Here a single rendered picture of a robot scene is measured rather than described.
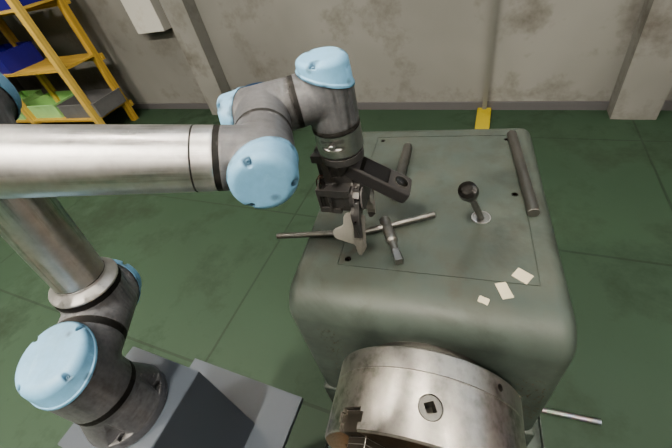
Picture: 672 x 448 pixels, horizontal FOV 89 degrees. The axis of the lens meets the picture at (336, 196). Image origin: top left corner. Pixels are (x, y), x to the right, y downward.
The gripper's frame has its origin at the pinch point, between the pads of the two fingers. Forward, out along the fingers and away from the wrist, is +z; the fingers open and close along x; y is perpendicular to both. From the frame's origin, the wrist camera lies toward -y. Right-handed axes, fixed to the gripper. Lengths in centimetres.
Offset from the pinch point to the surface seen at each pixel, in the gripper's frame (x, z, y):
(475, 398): 24.6, 5.9, -19.5
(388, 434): 31.9, 4.4, -8.3
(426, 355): 20.6, 3.9, -12.5
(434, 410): 27.4, 5.7, -14.0
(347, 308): 14.8, 3.9, 1.6
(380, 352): 20.8, 5.4, -5.2
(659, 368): -46, 128, -104
